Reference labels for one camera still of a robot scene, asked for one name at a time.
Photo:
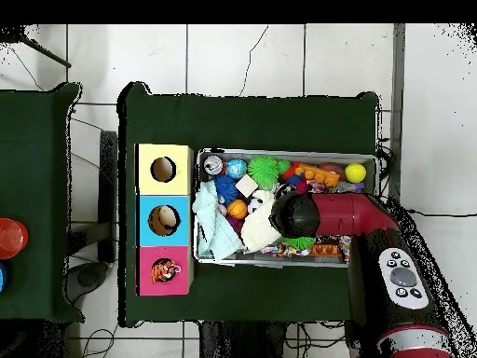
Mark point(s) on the cream yellow muslin cloth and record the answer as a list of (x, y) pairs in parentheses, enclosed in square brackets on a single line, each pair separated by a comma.
[(259, 227)]

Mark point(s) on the mint green muslin cloth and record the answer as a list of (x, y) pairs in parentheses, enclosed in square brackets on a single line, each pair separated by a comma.
[(215, 227)]

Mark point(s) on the orange tiger plush toy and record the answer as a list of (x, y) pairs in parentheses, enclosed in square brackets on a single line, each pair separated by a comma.
[(165, 270)]

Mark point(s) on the clear mesh bin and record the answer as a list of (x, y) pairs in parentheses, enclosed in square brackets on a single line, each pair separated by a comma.
[(212, 257)]

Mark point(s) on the wooden box with three holes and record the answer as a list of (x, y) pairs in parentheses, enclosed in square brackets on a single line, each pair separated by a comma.
[(145, 224)]

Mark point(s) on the small orange basketball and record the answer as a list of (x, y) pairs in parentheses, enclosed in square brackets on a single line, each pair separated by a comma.
[(237, 209)]

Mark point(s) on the wooden cube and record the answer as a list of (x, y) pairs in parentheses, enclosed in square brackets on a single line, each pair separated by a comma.
[(247, 186)]

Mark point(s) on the blue spiky ball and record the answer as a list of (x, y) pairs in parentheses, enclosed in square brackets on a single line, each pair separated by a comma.
[(226, 189)]

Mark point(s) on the small globe ball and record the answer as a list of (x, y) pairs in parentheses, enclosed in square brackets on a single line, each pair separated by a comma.
[(236, 168)]

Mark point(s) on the large green spiky ball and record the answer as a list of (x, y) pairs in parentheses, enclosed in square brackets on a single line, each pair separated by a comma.
[(263, 171)]

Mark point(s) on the silver can with pull tab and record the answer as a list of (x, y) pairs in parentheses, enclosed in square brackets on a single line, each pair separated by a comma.
[(213, 165)]

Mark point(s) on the dark green table cloth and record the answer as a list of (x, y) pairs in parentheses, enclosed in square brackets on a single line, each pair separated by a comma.
[(246, 119)]

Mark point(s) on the orange plastic toy piece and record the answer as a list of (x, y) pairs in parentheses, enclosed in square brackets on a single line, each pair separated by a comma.
[(319, 175)]

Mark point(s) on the yellow ball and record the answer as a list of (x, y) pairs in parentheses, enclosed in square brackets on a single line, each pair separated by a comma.
[(355, 173)]

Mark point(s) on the black floor stand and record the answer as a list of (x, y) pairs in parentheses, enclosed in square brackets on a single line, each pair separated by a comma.
[(108, 194)]

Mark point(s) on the green cloth side table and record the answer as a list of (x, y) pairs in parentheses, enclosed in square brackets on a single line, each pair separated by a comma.
[(41, 291)]

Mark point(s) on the red cup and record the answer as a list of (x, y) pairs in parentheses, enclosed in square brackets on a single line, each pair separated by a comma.
[(11, 237)]

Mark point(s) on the blue cup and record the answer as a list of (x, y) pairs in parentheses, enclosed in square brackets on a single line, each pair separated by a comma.
[(2, 277)]

